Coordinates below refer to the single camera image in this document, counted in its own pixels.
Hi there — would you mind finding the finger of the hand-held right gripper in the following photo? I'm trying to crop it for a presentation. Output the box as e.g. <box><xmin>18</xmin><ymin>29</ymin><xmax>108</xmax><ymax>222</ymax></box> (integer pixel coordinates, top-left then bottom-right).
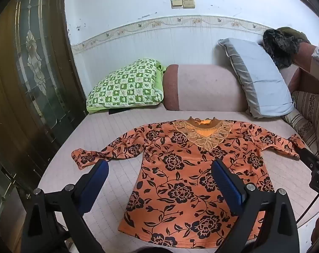
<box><xmin>298</xmin><ymin>147</ymin><xmax>319</xmax><ymax>171</ymax></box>

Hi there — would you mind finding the grey blue pillow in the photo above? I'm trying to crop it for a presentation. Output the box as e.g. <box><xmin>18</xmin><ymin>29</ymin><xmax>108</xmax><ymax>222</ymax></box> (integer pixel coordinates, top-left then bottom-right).
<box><xmin>218</xmin><ymin>37</ymin><xmax>295</xmax><ymax>118</ymax></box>

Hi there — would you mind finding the dark fur-trimmed jacket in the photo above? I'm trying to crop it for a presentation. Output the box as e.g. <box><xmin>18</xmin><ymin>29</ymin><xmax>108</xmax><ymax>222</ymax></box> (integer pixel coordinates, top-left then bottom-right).
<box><xmin>262</xmin><ymin>27</ymin><xmax>311</xmax><ymax>69</ymax></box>

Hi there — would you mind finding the brown cardboard box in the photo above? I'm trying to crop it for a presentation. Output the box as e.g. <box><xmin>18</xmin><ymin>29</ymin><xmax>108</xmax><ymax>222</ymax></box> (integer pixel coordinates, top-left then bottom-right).
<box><xmin>298</xmin><ymin>55</ymin><xmax>319</xmax><ymax>97</ymax></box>

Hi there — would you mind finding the green checked pillow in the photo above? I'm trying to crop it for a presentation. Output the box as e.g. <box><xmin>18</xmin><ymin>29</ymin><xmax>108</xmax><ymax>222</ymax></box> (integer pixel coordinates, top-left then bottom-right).
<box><xmin>86</xmin><ymin>58</ymin><xmax>167</xmax><ymax>114</ymax></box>

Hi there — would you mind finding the pink bolster cushion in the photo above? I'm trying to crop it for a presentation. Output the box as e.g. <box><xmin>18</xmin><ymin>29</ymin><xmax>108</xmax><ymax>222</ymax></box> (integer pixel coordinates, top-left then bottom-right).
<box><xmin>162</xmin><ymin>64</ymin><xmax>248</xmax><ymax>112</ymax></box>

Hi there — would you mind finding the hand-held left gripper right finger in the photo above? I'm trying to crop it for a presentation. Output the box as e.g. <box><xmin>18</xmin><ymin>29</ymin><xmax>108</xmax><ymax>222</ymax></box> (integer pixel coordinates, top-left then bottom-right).
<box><xmin>211</xmin><ymin>159</ymin><xmax>300</xmax><ymax>253</ymax></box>

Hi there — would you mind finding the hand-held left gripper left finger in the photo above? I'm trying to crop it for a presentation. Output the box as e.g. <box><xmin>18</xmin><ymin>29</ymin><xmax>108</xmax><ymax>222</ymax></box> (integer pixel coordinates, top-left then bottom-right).
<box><xmin>21</xmin><ymin>159</ymin><xmax>110</xmax><ymax>253</ymax></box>

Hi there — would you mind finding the black cable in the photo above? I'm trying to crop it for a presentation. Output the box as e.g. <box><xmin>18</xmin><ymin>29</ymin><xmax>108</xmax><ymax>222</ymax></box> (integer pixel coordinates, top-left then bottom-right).
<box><xmin>297</xmin><ymin>194</ymin><xmax>319</xmax><ymax>227</ymax></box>

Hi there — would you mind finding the orange floral shirt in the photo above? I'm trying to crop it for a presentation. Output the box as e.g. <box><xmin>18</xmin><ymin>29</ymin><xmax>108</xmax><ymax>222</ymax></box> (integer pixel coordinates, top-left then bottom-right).
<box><xmin>71</xmin><ymin>116</ymin><xmax>306</xmax><ymax>248</ymax></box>

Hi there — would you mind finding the striped beige cushion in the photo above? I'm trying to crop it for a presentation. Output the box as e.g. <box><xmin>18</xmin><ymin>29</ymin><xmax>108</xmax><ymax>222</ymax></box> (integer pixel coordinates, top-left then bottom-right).
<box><xmin>281</xmin><ymin>91</ymin><xmax>319</xmax><ymax>159</ymax></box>

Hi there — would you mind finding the wooden door with stained glass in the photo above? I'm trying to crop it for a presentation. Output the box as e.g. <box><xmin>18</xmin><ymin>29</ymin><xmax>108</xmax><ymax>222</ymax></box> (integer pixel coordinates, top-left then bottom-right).
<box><xmin>0</xmin><ymin>0</ymin><xmax>87</xmax><ymax>253</ymax></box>

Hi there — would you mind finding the pink quilted sofa seat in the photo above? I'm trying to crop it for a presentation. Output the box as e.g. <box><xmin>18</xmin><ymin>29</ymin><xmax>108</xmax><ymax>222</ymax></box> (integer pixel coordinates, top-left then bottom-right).
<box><xmin>37</xmin><ymin>103</ymin><xmax>319</xmax><ymax>253</ymax></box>

